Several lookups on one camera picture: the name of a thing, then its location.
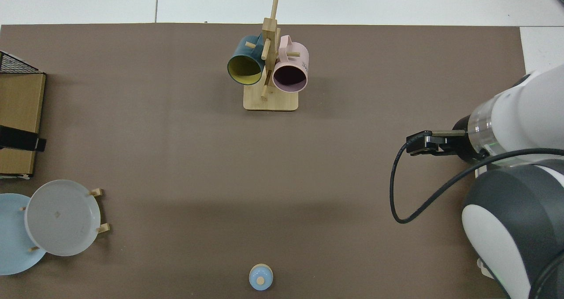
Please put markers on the grey plate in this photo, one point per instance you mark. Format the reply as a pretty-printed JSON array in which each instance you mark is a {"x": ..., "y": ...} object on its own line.
[{"x": 61, "y": 217}]

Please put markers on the light blue plate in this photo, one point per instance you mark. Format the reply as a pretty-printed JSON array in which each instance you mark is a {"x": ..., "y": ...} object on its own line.
[{"x": 13, "y": 237}]

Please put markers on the wooden plate rack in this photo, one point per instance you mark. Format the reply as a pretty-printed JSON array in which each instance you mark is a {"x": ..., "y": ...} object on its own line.
[{"x": 103, "y": 228}]

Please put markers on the small blue round thing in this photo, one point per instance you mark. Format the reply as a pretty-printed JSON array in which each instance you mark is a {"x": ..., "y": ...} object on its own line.
[{"x": 261, "y": 278}]

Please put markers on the dark blue cup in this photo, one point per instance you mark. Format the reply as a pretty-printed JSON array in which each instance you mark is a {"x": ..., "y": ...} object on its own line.
[{"x": 244, "y": 52}]

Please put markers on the pink cup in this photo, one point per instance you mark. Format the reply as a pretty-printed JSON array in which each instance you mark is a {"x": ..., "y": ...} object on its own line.
[{"x": 295, "y": 58}]

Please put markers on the wooden cup stand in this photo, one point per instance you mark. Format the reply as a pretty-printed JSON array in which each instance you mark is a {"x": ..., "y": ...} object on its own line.
[{"x": 271, "y": 100}]

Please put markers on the brown table cloth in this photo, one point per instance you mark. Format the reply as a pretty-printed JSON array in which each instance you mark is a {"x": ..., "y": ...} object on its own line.
[{"x": 198, "y": 180}]

